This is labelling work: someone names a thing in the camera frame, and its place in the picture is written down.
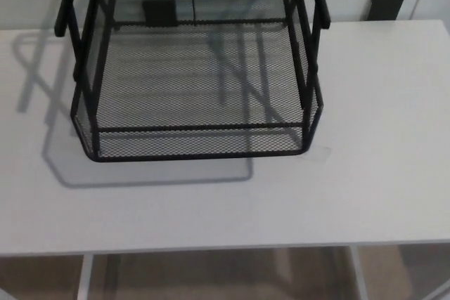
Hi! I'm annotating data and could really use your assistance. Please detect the black wall bracket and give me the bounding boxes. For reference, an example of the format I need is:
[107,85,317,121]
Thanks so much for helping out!
[142,0,176,29]
[365,0,406,22]

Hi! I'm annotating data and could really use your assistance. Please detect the black metal file rack frame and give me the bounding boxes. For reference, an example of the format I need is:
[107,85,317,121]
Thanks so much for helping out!
[54,0,331,159]

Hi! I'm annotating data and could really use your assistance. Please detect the black wall bracket left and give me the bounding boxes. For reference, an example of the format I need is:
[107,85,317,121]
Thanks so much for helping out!
[142,0,176,29]

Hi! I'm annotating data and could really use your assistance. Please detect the white metal desk leg frame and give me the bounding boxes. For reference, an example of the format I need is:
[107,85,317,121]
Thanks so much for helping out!
[72,253,96,300]
[349,246,371,300]

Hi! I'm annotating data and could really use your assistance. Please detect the black wall bracket right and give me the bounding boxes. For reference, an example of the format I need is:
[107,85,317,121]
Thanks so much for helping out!
[365,0,406,22]

